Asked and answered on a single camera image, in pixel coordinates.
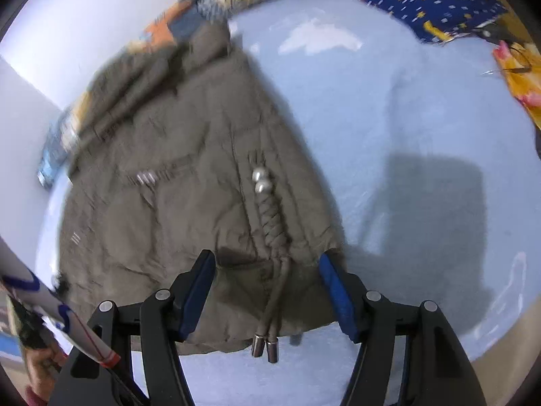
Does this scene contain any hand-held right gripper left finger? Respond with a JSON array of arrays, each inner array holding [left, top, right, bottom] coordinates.
[[51, 249, 217, 406]]

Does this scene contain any patchwork fleece blanket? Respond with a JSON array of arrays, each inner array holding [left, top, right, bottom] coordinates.
[[37, 0, 315, 189]]

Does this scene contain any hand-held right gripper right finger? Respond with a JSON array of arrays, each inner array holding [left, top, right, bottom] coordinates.
[[318, 253, 489, 406]]

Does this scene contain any yellow pink floral cloth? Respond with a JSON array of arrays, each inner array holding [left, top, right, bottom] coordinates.
[[492, 40, 541, 130]]

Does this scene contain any olive quilted jacket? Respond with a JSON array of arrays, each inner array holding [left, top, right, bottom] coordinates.
[[57, 21, 351, 354]]

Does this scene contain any person's left hand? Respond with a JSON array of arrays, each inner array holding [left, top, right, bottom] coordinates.
[[24, 339, 66, 399]]

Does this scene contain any navy star print pillow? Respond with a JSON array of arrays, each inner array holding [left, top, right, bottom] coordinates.
[[361, 0, 510, 45]]

